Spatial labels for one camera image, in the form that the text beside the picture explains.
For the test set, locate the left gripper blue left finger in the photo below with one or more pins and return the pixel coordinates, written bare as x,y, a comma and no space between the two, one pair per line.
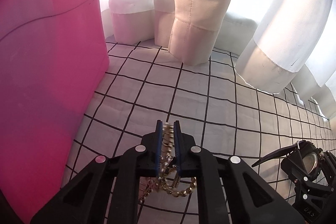
144,159

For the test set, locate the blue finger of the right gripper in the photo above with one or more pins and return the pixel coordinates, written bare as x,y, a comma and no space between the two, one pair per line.
297,166
328,167

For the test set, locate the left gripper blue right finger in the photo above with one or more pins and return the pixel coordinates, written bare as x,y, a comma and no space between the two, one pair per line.
191,159

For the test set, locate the black wrist watch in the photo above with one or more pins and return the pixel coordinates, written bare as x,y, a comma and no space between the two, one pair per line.
302,145

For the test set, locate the gold pearl hair claw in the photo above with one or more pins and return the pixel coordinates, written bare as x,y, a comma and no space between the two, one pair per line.
167,179

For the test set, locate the pink storage box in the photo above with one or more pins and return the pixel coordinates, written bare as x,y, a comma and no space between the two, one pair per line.
53,55

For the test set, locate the white sheer curtain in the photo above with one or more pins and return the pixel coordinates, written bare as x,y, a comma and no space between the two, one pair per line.
277,41

